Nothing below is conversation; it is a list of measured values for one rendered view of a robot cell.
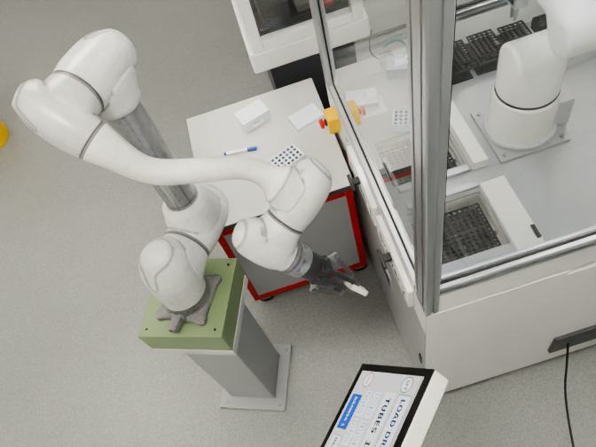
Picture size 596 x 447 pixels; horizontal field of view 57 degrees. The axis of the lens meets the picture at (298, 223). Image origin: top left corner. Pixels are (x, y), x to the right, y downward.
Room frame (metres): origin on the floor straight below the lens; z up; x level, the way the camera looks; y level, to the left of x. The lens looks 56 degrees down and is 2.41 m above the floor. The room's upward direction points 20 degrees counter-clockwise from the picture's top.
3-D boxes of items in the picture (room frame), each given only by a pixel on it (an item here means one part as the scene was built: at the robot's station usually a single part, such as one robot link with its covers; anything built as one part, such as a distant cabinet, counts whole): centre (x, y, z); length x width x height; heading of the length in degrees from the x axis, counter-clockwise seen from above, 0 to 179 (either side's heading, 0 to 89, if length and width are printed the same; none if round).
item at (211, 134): (1.52, 0.03, 0.38); 0.62 x 0.58 x 0.76; 178
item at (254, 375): (0.91, 0.42, 0.38); 0.30 x 0.30 x 0.76; 68
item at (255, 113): (1.69, 0.02, 0.79); 0.13 x 0.09 x 0.05; 106
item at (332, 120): (1.43, -0.25, 0.88); 0.07 x 0.05 x 0.07; 178
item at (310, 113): (1.60, -0.18, 0.77); 0.13 x 0.09 x 0.02; 104
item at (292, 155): (1.40, -0.05, 0.78); 0.12 x 0.08 x 0.04; 110
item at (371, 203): (1.10, -0.26, 0.87); 0.29 x 0.02 x 0.11; 178
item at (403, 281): (0.79, -0.25, 0.87); 0.29 x 0.02 x 0.11; 178
